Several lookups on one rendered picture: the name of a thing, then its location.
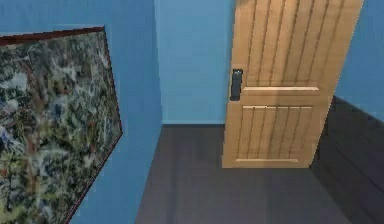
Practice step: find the framed abstract wall picture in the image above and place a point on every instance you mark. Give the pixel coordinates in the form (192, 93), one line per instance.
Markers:
(53, 120)

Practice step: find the light wooden room door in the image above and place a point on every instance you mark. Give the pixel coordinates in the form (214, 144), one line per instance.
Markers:
(283, 83)

